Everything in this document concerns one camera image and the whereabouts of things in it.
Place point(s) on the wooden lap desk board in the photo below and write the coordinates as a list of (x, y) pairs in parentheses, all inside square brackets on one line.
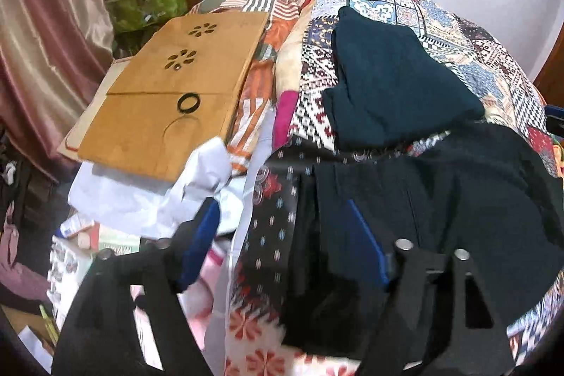
[(180, 90)]

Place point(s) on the white cloth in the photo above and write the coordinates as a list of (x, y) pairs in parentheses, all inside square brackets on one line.
[(153, 209)]

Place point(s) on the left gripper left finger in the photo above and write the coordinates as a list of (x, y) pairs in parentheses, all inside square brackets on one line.
[(99, 335)]

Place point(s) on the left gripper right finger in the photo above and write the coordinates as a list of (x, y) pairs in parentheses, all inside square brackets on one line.
[(439, 318)]

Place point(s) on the orange striped patterned blanket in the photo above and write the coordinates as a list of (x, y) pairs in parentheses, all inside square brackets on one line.
[(257, 94)]

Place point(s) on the wooden door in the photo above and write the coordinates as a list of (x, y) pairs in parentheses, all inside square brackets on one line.
[(550, 81)]

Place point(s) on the folded dark teal garment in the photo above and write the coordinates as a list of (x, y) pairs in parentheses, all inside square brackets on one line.
[(389, 89)]

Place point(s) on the pink striped curtain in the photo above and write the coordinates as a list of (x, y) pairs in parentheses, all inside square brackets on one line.
[(54, 54)]

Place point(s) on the black pants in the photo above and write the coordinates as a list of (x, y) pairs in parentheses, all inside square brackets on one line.
[(482, 189)]

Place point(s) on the patchwork patterned bedspread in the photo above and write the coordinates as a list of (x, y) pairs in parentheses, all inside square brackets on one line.
[(254, 333)]

